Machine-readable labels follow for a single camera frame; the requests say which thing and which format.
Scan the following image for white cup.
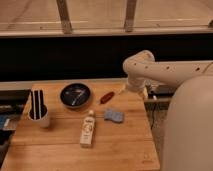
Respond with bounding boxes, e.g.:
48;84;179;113
28;107;50;128

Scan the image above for black striped utensils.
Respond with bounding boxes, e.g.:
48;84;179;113
30;90;45;119

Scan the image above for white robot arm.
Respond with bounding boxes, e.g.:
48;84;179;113
123;50;213;171

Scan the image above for blue sponge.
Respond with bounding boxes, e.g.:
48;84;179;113
104;109;124;123

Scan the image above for dark blue bowl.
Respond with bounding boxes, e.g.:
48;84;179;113
60;83;91;109

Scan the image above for white bottle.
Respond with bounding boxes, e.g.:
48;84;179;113
80;110;95;147

